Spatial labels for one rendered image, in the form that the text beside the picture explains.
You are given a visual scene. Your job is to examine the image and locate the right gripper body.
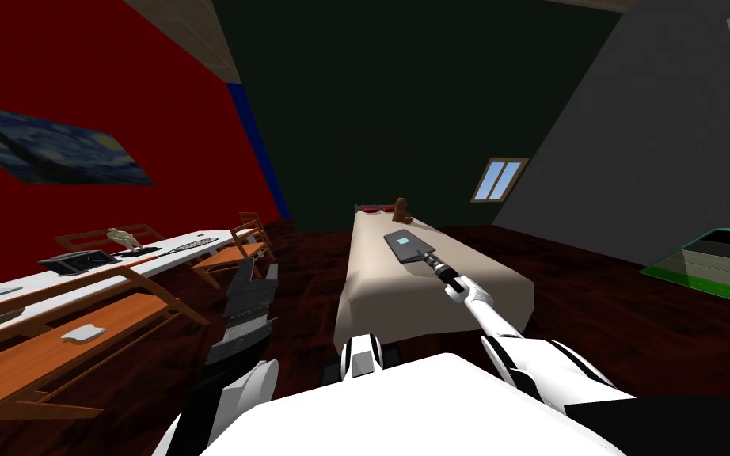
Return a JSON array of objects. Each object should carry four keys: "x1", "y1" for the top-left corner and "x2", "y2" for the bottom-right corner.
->
[{"x1": 382, "y1": 229, "x2": 444, "y2": 271}]

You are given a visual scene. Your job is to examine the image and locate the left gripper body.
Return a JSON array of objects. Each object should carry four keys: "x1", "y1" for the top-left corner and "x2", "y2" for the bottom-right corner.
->
[{"x1": 221, "y1": 277, "x2": 280, "y2": 321}]

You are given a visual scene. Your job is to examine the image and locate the wooden chair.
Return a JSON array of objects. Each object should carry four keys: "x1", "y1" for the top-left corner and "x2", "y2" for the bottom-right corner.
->
[
  {"x1": 52, "y1": 223, "x2": 165, "y2": 254},
  {"x1": 190, "y1": 211, "x2": 276, "y2": 290}
]

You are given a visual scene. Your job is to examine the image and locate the beige bed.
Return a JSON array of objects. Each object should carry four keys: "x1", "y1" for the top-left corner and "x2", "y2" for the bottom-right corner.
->
[{"x1": 333, "y1": 197, "x2": 536, "y2": 355}]

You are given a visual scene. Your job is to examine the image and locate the wooden framed window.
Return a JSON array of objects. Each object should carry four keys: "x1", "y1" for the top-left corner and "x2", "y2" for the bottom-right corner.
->
[{"x1": 470, "y1": 158, "x2": 530, "y2": 203}]

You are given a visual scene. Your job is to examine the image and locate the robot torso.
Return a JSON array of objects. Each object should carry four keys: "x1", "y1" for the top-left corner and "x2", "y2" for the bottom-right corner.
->
[{"x1": 200, "y1": 334, "x2": 625, "y2": 456}]

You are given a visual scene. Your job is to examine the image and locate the white top wooden desk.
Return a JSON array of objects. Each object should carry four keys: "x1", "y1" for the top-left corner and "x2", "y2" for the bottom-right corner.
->
[{"x1": 0, "y1": 229, "x2": 258, "y2": 424}]

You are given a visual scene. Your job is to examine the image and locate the blue starry night painting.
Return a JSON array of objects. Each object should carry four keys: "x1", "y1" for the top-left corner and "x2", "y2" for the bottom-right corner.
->
[{"x1": 0, "y1": 101, "x2": 157, "y2": 188}]

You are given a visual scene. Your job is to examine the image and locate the green dresser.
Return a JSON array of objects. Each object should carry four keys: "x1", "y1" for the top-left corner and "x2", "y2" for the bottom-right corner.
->
[{"x1": 639, "y1": 227, "x2": 730, "y2": 312}]

